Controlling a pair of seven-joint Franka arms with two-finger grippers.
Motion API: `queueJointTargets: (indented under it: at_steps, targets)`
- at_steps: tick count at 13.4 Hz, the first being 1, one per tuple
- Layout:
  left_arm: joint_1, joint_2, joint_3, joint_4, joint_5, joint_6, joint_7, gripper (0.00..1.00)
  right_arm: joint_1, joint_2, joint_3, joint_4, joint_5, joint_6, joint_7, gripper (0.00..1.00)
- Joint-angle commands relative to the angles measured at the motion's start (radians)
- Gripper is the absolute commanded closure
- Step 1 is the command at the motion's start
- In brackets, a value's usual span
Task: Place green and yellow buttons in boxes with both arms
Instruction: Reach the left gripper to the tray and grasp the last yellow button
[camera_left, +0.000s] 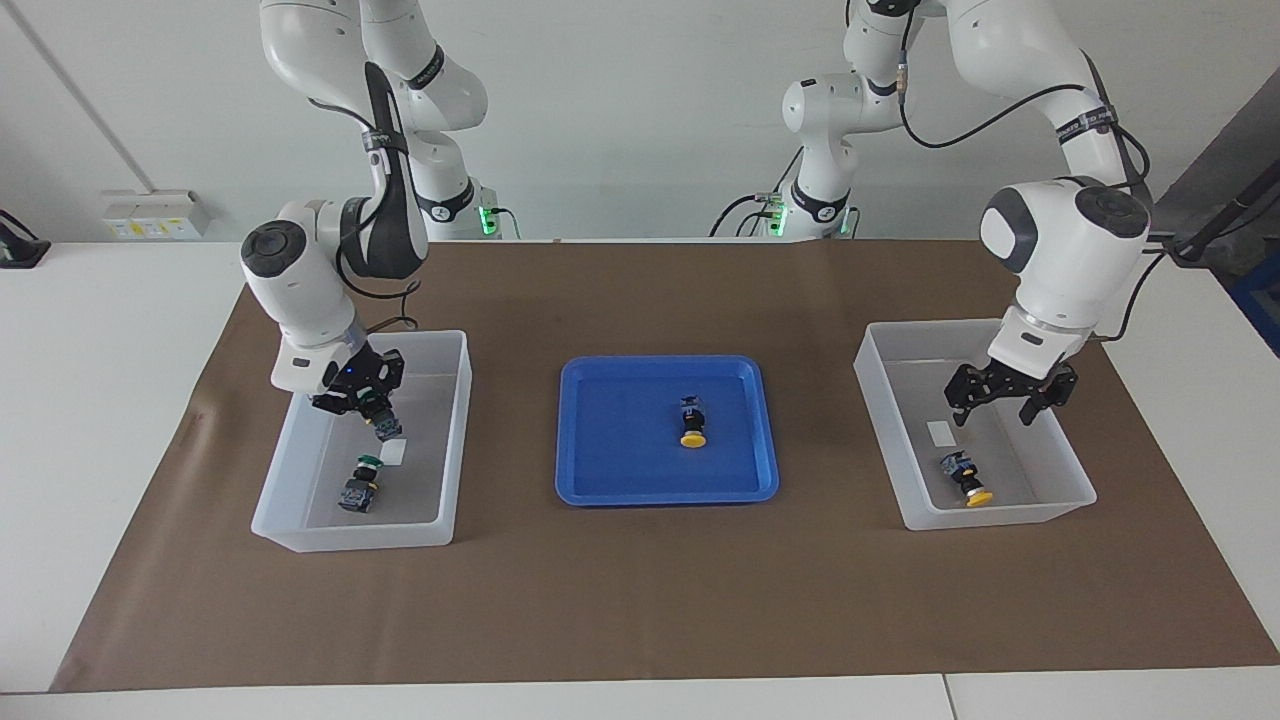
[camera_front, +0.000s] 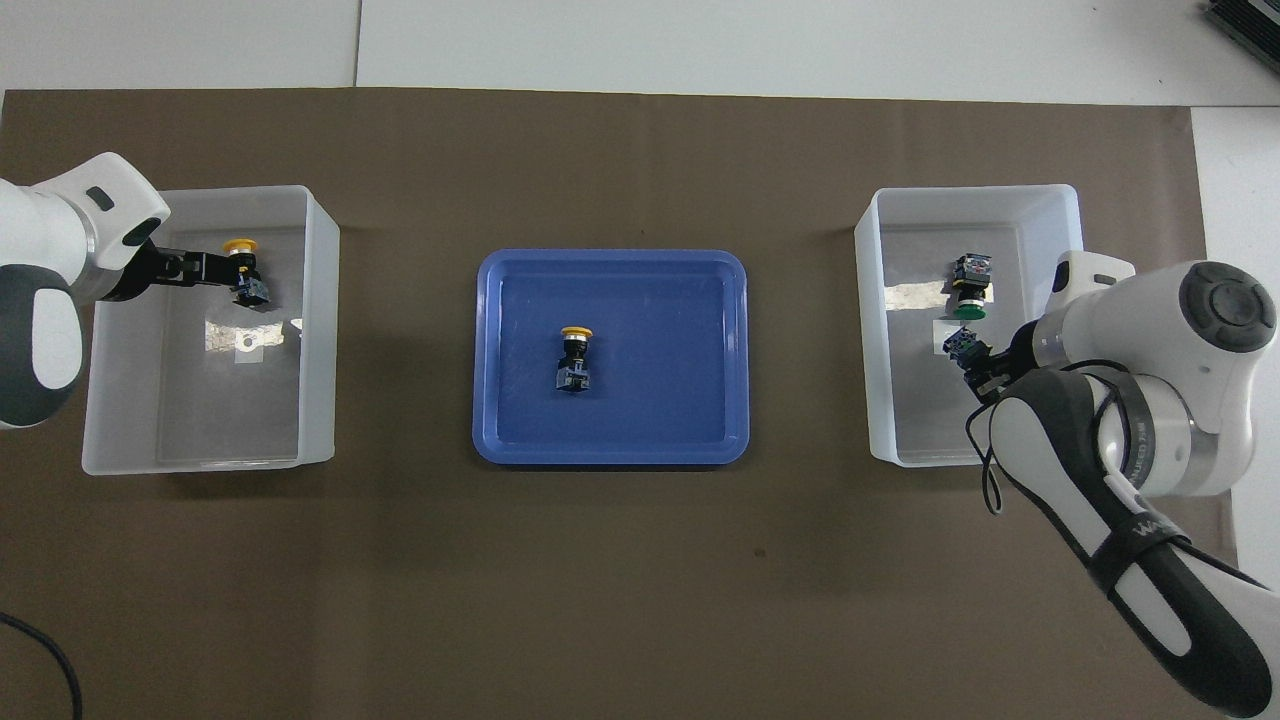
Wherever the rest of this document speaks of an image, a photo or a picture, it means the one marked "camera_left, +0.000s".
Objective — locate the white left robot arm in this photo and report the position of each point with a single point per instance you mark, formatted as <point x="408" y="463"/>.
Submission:
<point x="1070" y="250"/>

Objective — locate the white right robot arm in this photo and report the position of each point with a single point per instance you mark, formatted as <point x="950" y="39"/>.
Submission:
<point x="300" y="290"/>

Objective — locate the blue plastic tray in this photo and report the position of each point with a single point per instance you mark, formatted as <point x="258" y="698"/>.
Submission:
<point x="620" y="470"/>

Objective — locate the translucent white plastic box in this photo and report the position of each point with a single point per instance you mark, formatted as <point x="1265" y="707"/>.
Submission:
<point x="890" y="420"/>
<point x="440" y="480"/>

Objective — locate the green push button switch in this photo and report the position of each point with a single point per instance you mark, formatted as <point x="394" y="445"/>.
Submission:
<point x="388" y="430"/>
<point x="357" y="495"/>

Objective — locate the black tripod pole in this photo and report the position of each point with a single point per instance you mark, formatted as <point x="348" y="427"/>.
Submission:
<point x="1215" y="222"/>

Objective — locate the brown paper table mat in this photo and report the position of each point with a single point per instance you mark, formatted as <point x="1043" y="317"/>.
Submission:
<point x="640" y="600"/>

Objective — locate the white wall socket box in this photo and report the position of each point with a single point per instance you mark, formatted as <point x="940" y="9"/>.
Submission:
<point x="150" y="225"/>

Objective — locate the yellow push button switch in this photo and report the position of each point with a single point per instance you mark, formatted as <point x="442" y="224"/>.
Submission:
<point x="693" y="438"/>
<point x="962" y="470"/>

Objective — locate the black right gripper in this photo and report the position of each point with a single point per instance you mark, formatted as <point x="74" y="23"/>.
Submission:
<point x="365" y="380"/>

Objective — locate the small white paper label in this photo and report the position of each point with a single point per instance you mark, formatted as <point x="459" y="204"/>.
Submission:
<point x="938" y="434"/>
<point x="396" y="456"/>

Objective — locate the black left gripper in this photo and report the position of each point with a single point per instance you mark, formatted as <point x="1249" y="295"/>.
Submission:
<point x="1030" y="388"/>

